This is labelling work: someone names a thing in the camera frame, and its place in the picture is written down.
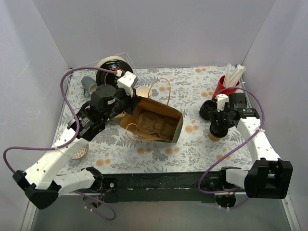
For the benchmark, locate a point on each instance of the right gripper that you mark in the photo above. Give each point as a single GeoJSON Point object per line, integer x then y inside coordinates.
{"type": "Point", "coordinates": [217, 124]}

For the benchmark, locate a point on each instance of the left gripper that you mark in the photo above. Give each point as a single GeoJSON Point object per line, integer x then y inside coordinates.
{"type": "Point", "coordinates": [131, 103]}

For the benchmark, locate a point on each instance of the green paper bag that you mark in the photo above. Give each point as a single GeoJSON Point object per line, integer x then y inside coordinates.
{"type": "Point", "coordinates": [129, 122]}

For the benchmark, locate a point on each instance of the cardboard cup carrier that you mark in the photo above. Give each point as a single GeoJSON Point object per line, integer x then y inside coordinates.
{"type": "Point", "coordinates": [153, 123]}
{"type": "Point", "coordinates": [119, 117]}

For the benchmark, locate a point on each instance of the single paper cup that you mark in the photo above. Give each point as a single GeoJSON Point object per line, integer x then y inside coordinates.
{"type": "Point", "coordinates": [213, 137]}

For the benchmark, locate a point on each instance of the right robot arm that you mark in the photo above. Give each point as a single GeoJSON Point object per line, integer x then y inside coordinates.
{"type": "Point", "coordinates": [270, 176]}

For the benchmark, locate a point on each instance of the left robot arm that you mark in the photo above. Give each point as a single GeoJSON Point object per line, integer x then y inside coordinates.
{"type": "Point", "coordinates": [41, 182]}

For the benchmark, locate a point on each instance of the stack of paper cups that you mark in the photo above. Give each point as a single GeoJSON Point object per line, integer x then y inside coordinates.
{"type": "Point", "coordinates": [144, 91]}

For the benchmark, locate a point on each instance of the stack of black lids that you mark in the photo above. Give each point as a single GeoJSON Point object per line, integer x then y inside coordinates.
{"type": "Point", "coordinates": [204, 110]}

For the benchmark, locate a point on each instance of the red cup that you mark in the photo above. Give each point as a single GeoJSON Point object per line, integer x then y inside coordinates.
{"type": "Point", "coordinates": [221, 87]}

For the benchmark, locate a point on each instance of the black plate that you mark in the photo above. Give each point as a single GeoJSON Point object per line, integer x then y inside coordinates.
{"type": "Point", "coordinates": [112, 63]}

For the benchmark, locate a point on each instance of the white wrapped straws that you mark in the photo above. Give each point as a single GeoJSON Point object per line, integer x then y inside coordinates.
{"type": "Point", "coordinates": [232, 77]}

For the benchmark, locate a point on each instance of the grey mug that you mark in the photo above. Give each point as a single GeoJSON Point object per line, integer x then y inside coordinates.
{"type": "Point", "coordinates": [89, 85]}

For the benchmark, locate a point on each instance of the floral table mat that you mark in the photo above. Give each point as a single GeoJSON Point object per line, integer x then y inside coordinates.
{"type": "Point", "coordinates": [116, 151]}

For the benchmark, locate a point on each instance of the patterned round coaster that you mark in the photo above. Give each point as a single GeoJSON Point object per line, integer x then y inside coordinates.
{"type": "Point", "coordinates": [80, 153]}

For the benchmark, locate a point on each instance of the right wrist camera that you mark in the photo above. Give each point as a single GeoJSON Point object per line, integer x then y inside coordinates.
{"type": "Point", "coordinates": [221, 100]}

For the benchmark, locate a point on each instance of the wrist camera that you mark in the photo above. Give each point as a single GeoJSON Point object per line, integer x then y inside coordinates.
{"type": "Point", "coordinates": [127, 82]}
{"type": "Point", "coordinates": [221, 100]}

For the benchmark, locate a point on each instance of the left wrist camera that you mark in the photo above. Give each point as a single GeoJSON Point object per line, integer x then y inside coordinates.
{"type": "Point", "coordinates": [127, 82]}

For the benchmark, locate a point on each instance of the white wire dish rack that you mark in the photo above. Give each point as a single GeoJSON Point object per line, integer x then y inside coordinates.
{"type": "Point", "coordinates": [75, 92]}

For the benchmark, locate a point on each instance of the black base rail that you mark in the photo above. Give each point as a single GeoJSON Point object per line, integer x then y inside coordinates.
{"type": "Point", "coordinates": [153, 187]}

